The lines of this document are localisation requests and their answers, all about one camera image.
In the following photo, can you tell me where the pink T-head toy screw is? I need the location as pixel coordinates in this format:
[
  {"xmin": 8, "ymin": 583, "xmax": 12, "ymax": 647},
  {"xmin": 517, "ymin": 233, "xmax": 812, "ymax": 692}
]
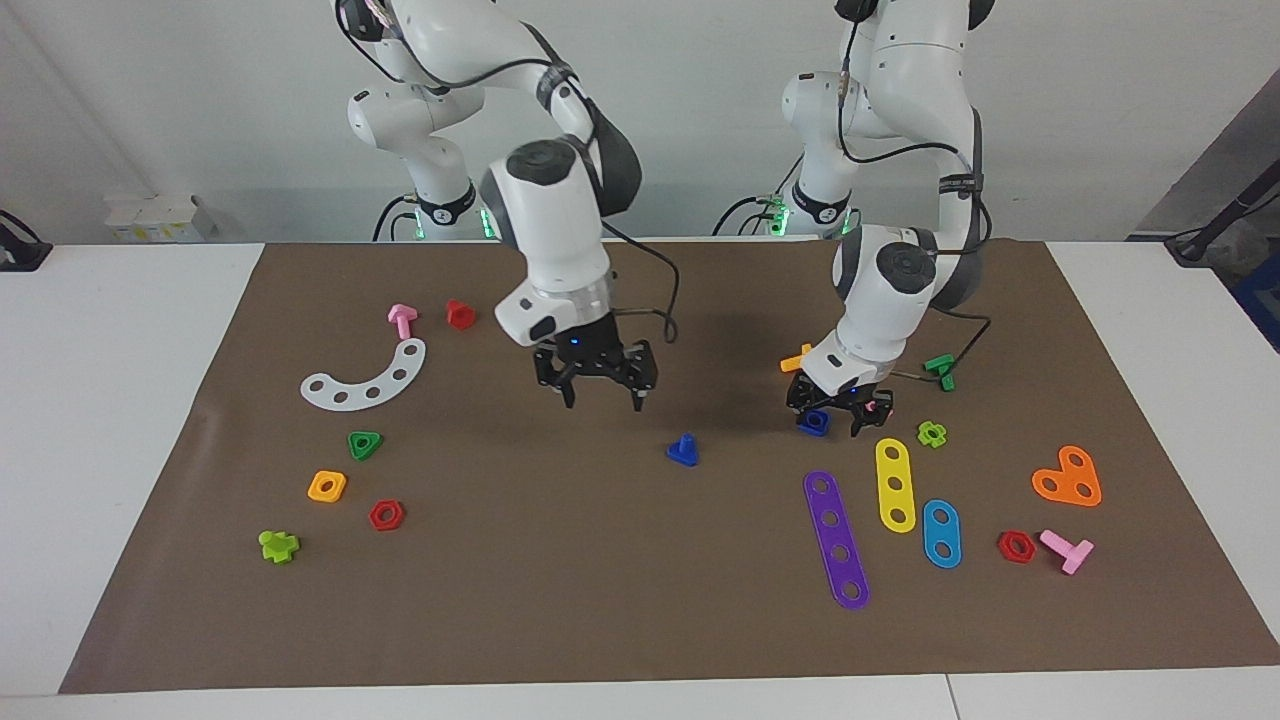
[{"xmin": 1039, "ymin": 529, "xmax": 1095, "ymax": 576}]

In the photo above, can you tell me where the yellow three-hole strip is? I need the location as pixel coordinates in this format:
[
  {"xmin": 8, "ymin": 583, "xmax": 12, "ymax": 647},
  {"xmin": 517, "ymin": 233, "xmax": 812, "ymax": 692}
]
[{"xmin": 875, "ymin": 437, "xmax": 917, "ymax": 534}]

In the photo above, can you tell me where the purple four-hole strip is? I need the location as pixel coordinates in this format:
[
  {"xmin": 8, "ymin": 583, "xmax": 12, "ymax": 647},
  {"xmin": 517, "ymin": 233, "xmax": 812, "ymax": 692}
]
[{"xmin": 803, "ymin": 470, "xmax": 870, "ymax": 610}]

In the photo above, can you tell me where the blue two-hole strip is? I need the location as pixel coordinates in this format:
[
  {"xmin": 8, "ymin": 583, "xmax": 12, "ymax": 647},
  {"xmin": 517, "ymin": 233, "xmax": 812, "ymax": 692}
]
[{"xmin": 922, "ymin": 499, "xmax": 962, "ymax": 569}]

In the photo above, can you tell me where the brown table mat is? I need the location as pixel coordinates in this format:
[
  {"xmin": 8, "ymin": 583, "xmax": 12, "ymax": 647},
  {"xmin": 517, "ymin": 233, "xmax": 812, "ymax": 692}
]
[{"xmin": 58, "ymin": 238, "xmax": 1280, "ymax": 695}]

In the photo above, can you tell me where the white curved perforated strip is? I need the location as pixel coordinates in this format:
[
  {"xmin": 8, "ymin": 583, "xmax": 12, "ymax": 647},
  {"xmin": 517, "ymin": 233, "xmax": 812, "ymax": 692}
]
[{"xmin": 300, "ymin": 338, "xmax": 428, "ymax": 412}]

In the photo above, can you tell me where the orange heart-shaped plate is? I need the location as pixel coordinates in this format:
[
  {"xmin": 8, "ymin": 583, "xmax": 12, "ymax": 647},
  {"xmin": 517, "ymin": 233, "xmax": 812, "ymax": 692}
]
[{"xmin": 1031, "ymin": 445, "xmax": 1103, "ymax": 508}]

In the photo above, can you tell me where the blue crate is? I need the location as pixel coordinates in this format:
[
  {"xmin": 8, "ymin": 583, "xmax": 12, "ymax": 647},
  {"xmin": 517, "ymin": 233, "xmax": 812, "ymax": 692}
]
[{"xmin": 1228, "ymin": 250, "xmax": 1280, "ymax": 353}]

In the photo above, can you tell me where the black stand pole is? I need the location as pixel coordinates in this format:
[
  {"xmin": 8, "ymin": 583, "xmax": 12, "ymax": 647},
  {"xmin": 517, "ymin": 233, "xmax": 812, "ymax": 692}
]
[{"xmin": 1165, "ymin": 160, "xmax": 1280, "ymax": 266}]

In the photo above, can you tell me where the white box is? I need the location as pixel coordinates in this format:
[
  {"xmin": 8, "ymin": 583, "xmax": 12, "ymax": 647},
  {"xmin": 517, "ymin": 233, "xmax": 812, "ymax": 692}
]
[{"xmin": 105, "ymin": 193, "xmax": 223, "ymax": 244}]

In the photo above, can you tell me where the black table clamp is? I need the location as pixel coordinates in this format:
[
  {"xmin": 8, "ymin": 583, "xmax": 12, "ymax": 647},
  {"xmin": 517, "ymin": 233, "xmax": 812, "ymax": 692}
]
[{"xmin": 0, "ymin": 210, "xmax": 53, "ymax": 273}]

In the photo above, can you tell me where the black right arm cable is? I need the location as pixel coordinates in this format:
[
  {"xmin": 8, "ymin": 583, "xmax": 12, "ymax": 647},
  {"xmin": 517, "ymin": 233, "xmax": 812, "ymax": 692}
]
[{"xmin": 333, "ymin": 0, "xmax": 683, "ymax": 346}]

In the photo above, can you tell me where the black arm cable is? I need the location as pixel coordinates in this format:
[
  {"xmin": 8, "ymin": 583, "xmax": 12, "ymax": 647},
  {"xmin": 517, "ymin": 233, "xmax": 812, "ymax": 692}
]
[
  {"xmin": 836, "ymin": 0, "xmax": 994, "ymax": 383},
  {"xmin": 333, "ymin": 0, "xmax": 683, "ymax": 346}
]

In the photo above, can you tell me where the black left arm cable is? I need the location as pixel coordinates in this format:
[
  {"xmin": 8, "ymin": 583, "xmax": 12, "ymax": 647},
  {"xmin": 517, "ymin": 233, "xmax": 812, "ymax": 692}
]
[{"xmin": 836, "ymin": 0, "xmax": 994, "ymax": 383}]

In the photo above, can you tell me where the black base cable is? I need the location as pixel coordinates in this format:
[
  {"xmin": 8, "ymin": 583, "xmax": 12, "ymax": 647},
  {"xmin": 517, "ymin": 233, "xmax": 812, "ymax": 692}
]
[
  {"xmin": 712, "ymin": 150, "xmax": 806, "ymax": 237},
  {"xmin": 372, "ymin": 193, "xmax": 419, "ymax": 242}
]

